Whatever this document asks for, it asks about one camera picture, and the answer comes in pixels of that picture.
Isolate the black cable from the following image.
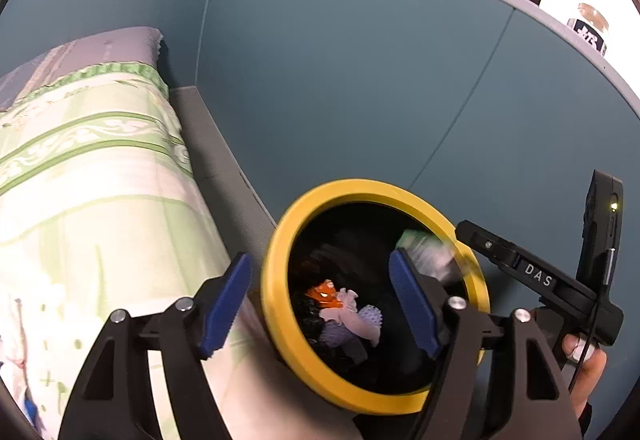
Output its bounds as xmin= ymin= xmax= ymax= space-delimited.
xmin=568 ymin=247 xmax=616 ymax=393

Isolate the green floral bed blanket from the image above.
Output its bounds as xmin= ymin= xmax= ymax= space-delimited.
xmin=0 ymin=26 xmax=288 ymax=440

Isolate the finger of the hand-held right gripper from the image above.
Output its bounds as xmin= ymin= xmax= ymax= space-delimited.
xmin=455 ymin=219 xmax=521 ymax=272

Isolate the pale foam fruit net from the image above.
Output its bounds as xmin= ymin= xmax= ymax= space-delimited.
xmin=320 ymin=289 xmax=383 ymax=347

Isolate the clear bottle with dark label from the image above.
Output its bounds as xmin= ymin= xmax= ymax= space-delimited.
xmin=567 ymin=3 xmax=610 ymax=57

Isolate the person's right hand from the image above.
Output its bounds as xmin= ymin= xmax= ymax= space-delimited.
xmin=562 ymin=334 xmax=608 ymax=417

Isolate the green and white packet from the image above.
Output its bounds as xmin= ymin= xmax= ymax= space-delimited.
xmin=395 ymin=229 xmax=462 ymax=282

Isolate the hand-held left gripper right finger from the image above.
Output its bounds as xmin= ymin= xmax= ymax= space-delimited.
xmin=389 ymin=249 xmax=583 ymax=440

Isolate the orange wrapper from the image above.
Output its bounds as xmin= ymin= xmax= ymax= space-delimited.
xmin=306 ymin=281 xmax=346 ymax=310

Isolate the purple foam net roll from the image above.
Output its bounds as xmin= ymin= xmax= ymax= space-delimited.
xmin=319 ymin=304 xmax=385 ymax=362

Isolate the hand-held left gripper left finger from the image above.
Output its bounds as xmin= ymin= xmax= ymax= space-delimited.
xmin=59 ymin=253 xmax=252 ymax=440

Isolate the black plastic bag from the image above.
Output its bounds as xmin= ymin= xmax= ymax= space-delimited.
xmin=292 ymin=293 xmax=331 ymax=352

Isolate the yellow-rimmed black bin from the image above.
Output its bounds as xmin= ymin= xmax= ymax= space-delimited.
xmin=261 ymin=179 xmax=491 ymax=416

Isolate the grey bed frame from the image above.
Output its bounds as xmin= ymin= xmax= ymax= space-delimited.
xmin=169 ymin=86 xmax=279 ymax=243

